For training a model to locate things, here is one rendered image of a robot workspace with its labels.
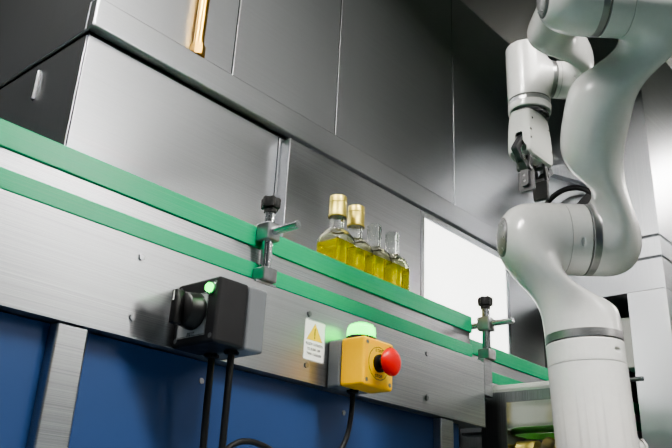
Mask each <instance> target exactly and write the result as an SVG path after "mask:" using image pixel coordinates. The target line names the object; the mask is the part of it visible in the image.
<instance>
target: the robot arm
mask: <svg viewBox="0 0 672 448"><path fill-rule="evenodd" d="M536 3H537V7H536V9H535V11H534V13H533V16H532V18H531V20H530V23H529V25H528V29H527V38H528V39H522V40H518V41H516V42H514V43H512V44H510V45H509V46H508V47H507V49H506V52H505V55H506V77H507V98H508V116H509V118H510V119H509V129H508V153H509V156H510V158H511V159H512V160H513V161H515V162H516V163H517V172H520V173H518V181H519V192H521V193H524V192H528V191H532V190H533V201H534V202H536V203H526V204H520V205H517V206H515V207H513V208H511V209H510V210H509V211H507V212H506V214H505V215H504V216H503V218H502V219H501V221H500V223H499V224H498V230H497V235H496V239H497V250H498V253H499V256H500V259H501V261H502V263H503V265H504V266H505V268H506V269H507V271H508V272H509V273H510V274H511V276H512V277H513V278H514V279H515V280H516V281H517V282H518V283H519V285H520V286H521V287H522V288H523V289H524V290H525V291H526V292H527V293H528V294H529V295H530V297H531V298H532V299H533V300H534V302H535V303H536V305H537V307H538V309H539V311H540V314H541V318H542V322H543V329H544V337H545V347H546V357H547V367H548V376H549V387H550V397H551V407H552V417H553V428H554V438H555V448H648V445H647V443H646V442H645V440H644V439H639V438H638V434H637V427H636V420H635V412H634V405H633V398H632V391H631V384H630V377H629V370H628V363H627V356H626V348H625V342H624V334H623V328H622V322H621V317H620V314H619V311H618V309H617V308H616V307H615V306H614V305H613V304H612V303H611V302H609V301H608V300H606V299H604V298H602V297H600V296H598V295H596V294H594V293H592V292H590V291H589V290H587V289H585V288H583V287H582V286H580V285H579V284H577V283H576V282H575V281H573V280H572V279H571V278H570V277H569V276H599V277H608V276H616V275H620V274H622V273H625V272H627V271H628V270H630V269H631V268H632V267H633V266H634V265H635V263H636V262H637V260H638V258H639V256H640V252H641V248H642V237H641V230H640V226H639V223H638V220H637V217H636V214H635V211H634V208H633V206H632V203H631V200H630V197H629V193H628V190H627V186H626V182H625V176H624V150H625V143H626V138H627V134H628V129H629V124H630V120H631V115H632V111H633V107H634V103H635V99H636V97H637V95H638V93H639V91H640V89H641V88H642V86H643V84H644V83H645V82H646V81H647V79H648V78H649V77H650V76H651V75H652V74H653V73H654V72H655V71H656V70H657V69H658V68H659V67H660V66H661V65H662V64H664V63H665V62H666V61H667V60H668V59H669V58H670V57H672V0H536ZM587 37H596V38H616V39H619V41H618V44H617V46H616V47H615V49H614V50H613V51H612V52H611V53H610V54H609V55H608V56H607V57H606V58H604V59H603V60H602V61H600V62H599V63H598V64H596V65H595V66H594V56H593V51H592V48H591V45H590V43H589V41H588V39H587ZM548 56H552V57H555V58H557V59H560V60H563V61H553V60H550V59H549V58H548ZM551 98H553V99H566V102H565V108H564V113H563V119H562V126H561V136H560V147H561V153H562V157H563V159H564V162H565V164H566V165H567V167H568V169H569V170H570V171H571V172H572V173H573V175H575V176H576V177H577V178H578V179H579V180H580V181H581V182H583V183H584V184H585V185H586V186H587V187H588V188H589V189H590V191H591V200H590V202H589V203H588V204H565V203H537V202H541V201H545V200H549V199H550V193H549V181H550V177H551V176H552V175H553V172H552V169H551V166H552V164H553V156H552V145H551V138H550V131H549V126H548V122H547V121H548V120H549V117H550V115H551V108H552V104H551ZM540 164H541V165H542V166H541V167H539V165H540ZM542 170H543V173H542V174H540V175H539V177H538V171H542ZM567 275H568V276H567Z"/></svg>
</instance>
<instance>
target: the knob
mask: <svg viewBox="0 0 672 448"><path fill-rule="evenodd" d="M206 310H207V303H206V299H205V297H204V296H203V295H202V294H199V293H191V292H185V291H184V290H181V289H174V290H173V293H172V300H171V308H170V315H169V323H171V324H175V325H178V326H181V327H182V328H184V329H186V330H194V329H196V328H197V327H199V326H200V324H201V323H202V321H203V320H204V318H205V315H206Z"/></svg>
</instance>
